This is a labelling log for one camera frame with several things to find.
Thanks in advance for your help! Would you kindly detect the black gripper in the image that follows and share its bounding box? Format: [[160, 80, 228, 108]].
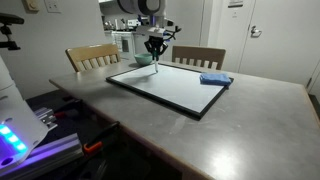
[[143, 35, 169, 62]]

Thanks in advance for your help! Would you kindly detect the white marker with green cap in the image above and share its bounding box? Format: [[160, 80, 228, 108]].
[[153, 49, 160, 74]]

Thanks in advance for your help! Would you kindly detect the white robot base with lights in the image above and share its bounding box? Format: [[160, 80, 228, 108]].
[[0, 54, 49, 174]]

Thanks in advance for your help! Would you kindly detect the mint green bowl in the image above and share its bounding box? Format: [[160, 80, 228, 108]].
[[133, 53, 154, 67]]

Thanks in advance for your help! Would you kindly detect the black framed whiteboard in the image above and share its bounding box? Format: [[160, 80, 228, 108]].
[[105, 62, 235, 121]]

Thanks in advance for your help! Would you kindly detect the white kitchen counter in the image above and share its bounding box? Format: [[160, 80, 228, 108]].
[[104, 30, 154, 61]]

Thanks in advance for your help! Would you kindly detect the dark brown wooden chair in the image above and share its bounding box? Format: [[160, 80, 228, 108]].
[[171, 45, 227, 71]]

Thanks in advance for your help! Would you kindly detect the light wooden slatted chair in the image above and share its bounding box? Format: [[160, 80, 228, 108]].
[[65, 43, 122, 73]]

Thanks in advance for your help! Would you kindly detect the folded blue cloth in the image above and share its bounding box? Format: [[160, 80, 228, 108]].
[[199, 72, 232, 87]]

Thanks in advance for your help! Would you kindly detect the beige round dial thermostat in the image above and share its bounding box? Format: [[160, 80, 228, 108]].
[[22, 0, 40, 14]]

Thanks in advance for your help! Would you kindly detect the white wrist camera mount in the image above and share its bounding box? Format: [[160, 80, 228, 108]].
[[135, 26, 174, 38]]

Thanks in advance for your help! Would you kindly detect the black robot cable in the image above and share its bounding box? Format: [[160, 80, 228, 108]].
[[164, 25, 183, 42]]

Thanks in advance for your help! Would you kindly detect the silver lever door handle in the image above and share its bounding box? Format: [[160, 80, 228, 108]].
[[250, 25, 263, 38]]

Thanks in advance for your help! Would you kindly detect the white door with lever handle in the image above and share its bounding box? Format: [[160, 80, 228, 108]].
[[238, 0, 320, 86]]

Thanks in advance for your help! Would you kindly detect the silver metal bracket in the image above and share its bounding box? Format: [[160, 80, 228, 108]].
[[34, 107, 58, 131]]

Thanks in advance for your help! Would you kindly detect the aluminium extrusion rail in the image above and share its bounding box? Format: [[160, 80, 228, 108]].
[[0, 133, 83, 178]]

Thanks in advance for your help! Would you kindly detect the black camera on mount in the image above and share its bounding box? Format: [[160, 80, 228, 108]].
[[0, 12, 25, 51]]

